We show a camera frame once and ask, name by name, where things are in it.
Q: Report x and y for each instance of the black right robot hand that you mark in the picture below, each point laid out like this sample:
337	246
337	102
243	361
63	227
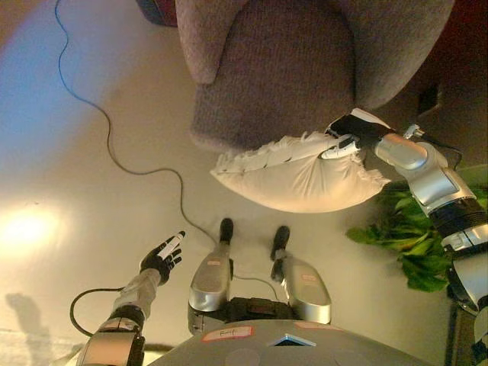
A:
358	127

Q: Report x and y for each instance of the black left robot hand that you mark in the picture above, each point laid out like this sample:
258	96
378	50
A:
162	259

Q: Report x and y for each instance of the cream frilled pillow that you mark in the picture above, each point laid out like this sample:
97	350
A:
301	179

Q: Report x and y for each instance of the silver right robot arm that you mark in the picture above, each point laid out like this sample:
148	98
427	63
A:
438	187

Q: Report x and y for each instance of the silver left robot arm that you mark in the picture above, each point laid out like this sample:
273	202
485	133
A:
122	316

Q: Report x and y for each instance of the silver left robot leg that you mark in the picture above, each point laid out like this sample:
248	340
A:
211	274

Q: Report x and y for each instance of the grey fabric armchair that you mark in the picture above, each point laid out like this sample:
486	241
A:
282	68

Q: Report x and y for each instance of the green leafy plant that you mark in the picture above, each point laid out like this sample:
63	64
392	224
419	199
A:
415	240

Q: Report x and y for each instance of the grey robot torso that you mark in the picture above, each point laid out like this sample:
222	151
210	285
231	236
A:
267	347

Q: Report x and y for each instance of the dark partition frame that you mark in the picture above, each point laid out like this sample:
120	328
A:
156	11

